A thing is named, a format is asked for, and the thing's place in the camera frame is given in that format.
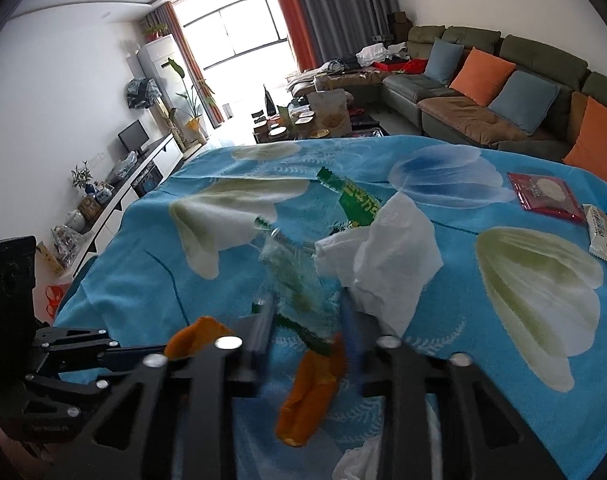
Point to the small white floor appliance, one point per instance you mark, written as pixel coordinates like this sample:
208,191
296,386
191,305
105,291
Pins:
227,110

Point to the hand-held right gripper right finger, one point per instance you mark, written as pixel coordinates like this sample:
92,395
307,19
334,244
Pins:
351,330

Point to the blue cushion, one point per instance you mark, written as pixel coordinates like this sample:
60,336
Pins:
443,60
526,100

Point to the patterned cardboard box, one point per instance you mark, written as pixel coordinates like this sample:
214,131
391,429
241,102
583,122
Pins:
48,256

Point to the small potted plant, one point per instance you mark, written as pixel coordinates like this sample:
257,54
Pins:
153,30

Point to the wooden box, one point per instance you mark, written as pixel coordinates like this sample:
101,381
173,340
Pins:
89,206

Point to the red flat packet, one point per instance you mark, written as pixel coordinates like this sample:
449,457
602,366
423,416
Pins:
546,192

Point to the clear plastic bag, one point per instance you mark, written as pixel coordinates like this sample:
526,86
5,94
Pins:
123,165

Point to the white standing air conditioner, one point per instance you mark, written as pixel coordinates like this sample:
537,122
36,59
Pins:
158,60

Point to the pile of clothes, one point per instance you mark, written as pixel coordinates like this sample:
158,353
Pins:
378,57

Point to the narrow orange grey curtain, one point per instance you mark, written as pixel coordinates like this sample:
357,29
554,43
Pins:
183,55

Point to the brown cardboard boxes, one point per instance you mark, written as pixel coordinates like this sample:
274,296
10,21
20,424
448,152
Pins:
398,22

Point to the covered standing fan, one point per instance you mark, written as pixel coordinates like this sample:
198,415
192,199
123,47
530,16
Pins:
141,92

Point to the white tissue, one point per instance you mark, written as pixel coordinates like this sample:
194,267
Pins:
383,255
358,460

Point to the black monitor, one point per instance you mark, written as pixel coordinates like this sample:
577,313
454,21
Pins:
132,137

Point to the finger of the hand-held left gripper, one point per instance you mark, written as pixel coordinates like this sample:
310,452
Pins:
68,391
128,352

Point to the tall leafy potted plant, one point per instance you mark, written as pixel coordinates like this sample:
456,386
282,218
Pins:
193,100

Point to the white biscuit packet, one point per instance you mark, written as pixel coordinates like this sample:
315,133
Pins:
603,232

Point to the dark coffee table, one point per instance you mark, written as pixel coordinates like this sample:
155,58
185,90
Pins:
283,132

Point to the beige paper bag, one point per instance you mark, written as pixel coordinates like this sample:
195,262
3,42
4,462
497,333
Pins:
328,112

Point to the orange plastic bag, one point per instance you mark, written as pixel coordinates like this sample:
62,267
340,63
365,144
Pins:
56,297

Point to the orange crumpled wrapper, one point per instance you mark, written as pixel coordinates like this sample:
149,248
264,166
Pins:
198,335
308,400

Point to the wide orange grey curtain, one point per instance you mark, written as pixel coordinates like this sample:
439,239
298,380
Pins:
328,5

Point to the white black tv cabinet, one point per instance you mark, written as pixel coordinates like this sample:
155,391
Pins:
153,162

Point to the vase with flowers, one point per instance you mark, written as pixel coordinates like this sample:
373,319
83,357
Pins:
83,180

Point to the green corner sofa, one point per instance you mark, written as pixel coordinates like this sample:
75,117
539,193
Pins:
538,55

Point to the large window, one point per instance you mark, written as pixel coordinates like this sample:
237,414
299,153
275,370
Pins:
243,25

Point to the blue floral blanket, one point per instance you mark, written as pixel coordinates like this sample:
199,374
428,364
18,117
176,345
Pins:
133,270

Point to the clear green-edged plastic wrapper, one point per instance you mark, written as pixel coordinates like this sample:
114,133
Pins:
293,275

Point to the brown sofa seat cover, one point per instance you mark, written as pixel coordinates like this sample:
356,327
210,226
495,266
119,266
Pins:
473,115

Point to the orange cushion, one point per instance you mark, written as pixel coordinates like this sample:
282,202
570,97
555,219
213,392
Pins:
481,75
598,140

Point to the white ceramic jar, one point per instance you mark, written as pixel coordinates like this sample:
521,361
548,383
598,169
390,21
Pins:
76,220

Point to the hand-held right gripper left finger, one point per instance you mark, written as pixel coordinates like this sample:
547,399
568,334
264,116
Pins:
261,325

